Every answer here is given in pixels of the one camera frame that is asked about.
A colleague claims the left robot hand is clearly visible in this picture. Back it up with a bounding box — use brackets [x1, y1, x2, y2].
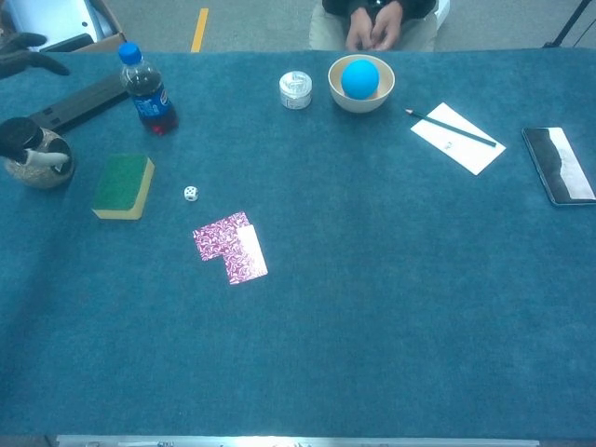
[0, 32, 72, 168]

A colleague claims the white panel in box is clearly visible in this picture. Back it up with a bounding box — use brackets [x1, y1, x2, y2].
[4, 0, 117, 52]

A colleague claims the dark flat bar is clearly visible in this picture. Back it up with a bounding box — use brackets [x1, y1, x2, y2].
[28, 74, 129, 136]

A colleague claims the cardboard box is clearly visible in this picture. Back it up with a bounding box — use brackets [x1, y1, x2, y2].
[0, 0, 128, 53]

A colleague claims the glass jar black lid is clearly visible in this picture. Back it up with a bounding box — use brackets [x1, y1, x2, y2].
[0, 116, 75, 190]

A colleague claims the cola bottle blue cap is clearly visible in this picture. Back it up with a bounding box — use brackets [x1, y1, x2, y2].
[118, 41, 180, 136]

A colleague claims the green yellow sponge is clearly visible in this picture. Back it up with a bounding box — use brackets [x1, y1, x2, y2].
[91, 153, 156, 222]

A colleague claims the yellow floor tape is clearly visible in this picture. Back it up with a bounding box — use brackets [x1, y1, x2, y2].
[190, 7, 210, 53]

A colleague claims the red patterned playing card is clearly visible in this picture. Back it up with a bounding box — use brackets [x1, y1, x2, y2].
[222, 224, 270, 286]
[192, 210, 252, 264]

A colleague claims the small round white tin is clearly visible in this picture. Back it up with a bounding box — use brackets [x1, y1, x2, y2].
[278, 70, 314, 111]

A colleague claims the blue ball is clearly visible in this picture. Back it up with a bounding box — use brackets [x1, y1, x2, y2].
[341, 59, 379, 101]

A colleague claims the cream bowl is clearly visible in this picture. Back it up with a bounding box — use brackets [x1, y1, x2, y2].
[327, 54, 396, 114]

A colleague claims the seated person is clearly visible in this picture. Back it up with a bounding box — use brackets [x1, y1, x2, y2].
[309, 0, 452, 53]

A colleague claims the teal table cloth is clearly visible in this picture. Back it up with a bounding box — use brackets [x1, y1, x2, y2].
[0, 48, 596, 439]

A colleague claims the dark green pencil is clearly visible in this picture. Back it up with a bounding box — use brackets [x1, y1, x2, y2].
[404, 108, 497, 148]

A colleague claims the white paper sheet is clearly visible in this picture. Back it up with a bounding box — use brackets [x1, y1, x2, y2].
[410, 102, 507, 177]

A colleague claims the black smartphone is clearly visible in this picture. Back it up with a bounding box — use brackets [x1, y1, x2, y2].
[521, 126, 596, 208]

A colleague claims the black tripod leg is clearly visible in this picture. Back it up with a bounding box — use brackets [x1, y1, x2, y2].
[542, 0, 595, 49]

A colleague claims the metal table rail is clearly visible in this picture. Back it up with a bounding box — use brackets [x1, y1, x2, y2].
[55, 435, 541, 447]

